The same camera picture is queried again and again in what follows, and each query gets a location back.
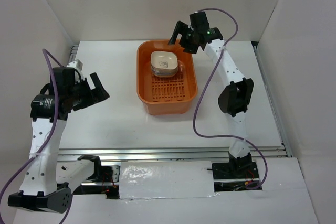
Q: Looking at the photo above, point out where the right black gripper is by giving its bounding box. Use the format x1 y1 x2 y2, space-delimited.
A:
168 20 200 54

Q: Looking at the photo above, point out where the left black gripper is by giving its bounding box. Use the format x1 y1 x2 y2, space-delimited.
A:
68 72 109 111

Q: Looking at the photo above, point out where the cream plate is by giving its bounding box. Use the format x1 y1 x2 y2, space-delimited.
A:
150 51 179 73

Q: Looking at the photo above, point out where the green plate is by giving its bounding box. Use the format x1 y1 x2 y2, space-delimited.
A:
153 72 176 78

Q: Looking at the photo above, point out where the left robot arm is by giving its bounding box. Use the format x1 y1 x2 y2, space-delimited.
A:
8 67 110 214

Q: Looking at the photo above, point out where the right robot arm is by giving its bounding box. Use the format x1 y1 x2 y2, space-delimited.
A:
168 10 254 178

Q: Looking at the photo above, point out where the orange plastic bin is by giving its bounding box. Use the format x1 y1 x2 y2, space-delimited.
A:
136 40 198 115

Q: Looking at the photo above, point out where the white sheet front cover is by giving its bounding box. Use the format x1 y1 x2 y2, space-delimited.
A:
119 161 215 199

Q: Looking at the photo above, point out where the aluminium rail frame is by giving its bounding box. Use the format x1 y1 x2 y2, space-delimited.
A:
58 41 288 184

